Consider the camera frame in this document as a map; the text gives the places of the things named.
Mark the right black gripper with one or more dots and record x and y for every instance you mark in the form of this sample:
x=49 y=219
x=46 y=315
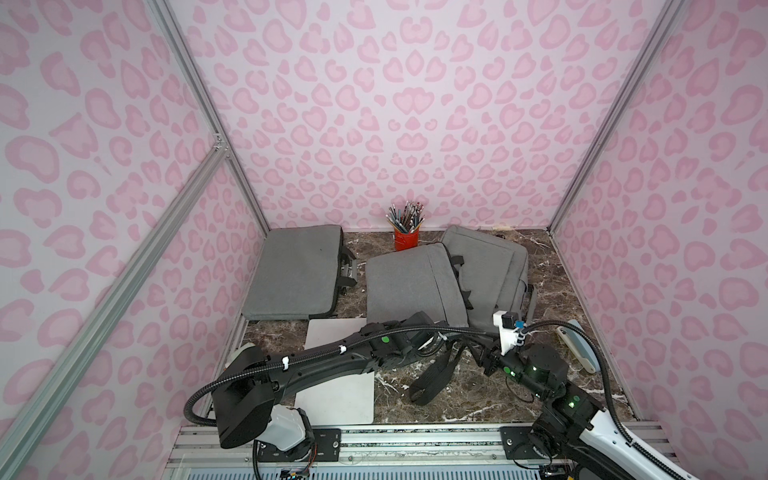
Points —
x=491 y=360

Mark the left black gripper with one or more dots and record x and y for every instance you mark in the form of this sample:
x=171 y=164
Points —
x=433 y=342

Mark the grey laptop bag with strap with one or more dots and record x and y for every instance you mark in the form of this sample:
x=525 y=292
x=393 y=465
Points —
x=420 y=279

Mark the grey laptop sleeve top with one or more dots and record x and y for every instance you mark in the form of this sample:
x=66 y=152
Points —
x=300 y=274

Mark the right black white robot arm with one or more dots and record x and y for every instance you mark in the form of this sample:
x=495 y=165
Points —
x=574 y=423

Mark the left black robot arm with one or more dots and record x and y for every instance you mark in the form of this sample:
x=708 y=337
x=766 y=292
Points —
x=239 y=402

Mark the blue green stapler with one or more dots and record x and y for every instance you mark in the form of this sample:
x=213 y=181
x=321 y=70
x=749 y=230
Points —
x=578 y=346

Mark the red pencil cup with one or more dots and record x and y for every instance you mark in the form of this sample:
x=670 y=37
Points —
x=406 y=240

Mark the grey backpack at back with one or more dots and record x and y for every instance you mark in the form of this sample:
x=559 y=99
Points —
x=492 y=275

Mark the bundle of pencils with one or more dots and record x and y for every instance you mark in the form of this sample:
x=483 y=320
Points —
x=406 y=220

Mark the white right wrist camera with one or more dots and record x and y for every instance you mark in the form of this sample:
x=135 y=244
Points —
x=510 y=326

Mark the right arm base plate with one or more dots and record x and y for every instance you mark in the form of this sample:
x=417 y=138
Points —
x=526 y=443

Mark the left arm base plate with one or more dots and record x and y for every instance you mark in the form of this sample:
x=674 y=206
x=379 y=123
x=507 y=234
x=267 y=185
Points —
x=323 y=445

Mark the aluminium front rail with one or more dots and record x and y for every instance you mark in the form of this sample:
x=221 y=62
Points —
x=411 y=451

